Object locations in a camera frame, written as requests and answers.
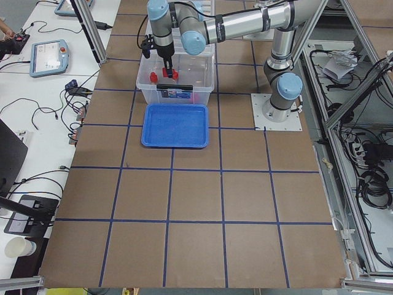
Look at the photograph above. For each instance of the white paper cup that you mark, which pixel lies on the white paper cup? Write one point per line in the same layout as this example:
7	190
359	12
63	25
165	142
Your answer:
20	247

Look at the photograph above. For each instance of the black power adapter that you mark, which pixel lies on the black power adapter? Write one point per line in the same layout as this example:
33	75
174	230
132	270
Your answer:
102	25

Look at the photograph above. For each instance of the black monitor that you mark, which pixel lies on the black monitor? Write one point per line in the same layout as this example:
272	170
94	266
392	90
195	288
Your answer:
13	153

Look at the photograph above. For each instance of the aluminium frame post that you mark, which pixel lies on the aluminium frame post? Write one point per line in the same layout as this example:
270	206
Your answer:
90	30

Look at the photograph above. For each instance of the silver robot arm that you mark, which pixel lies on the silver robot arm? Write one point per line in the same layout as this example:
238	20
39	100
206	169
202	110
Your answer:
198	30

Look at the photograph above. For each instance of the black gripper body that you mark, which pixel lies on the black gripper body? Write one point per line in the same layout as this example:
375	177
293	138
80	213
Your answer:
166	53

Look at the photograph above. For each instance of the black box latch handle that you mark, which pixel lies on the black box latch handle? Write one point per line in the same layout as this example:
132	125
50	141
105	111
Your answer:
187	88

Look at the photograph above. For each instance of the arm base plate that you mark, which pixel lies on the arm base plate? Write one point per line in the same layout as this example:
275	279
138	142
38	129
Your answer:
268	118

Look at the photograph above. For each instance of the clear plastic storage box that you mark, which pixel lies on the clear plastic storage box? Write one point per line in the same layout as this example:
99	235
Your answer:
192	81

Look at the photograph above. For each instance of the white power strip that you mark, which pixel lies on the white power strip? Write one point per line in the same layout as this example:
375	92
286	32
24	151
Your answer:
358	153

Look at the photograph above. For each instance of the blue plastic tray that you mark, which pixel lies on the blue plastic tray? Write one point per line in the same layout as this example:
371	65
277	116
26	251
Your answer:
176	126

